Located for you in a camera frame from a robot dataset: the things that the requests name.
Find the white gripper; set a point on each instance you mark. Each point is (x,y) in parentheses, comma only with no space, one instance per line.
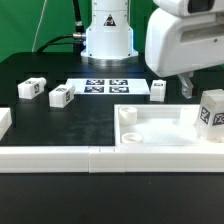
(176,45)

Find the white square tabletop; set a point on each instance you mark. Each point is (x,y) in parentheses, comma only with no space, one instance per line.
(159,125)

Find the white U-shaped obstacle fence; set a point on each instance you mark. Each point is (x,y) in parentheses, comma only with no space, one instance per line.
(98,159)

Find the white marker base plate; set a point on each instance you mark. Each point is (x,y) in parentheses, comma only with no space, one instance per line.
(108,86)

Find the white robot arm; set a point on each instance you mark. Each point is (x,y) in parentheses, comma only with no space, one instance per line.
(109,38)

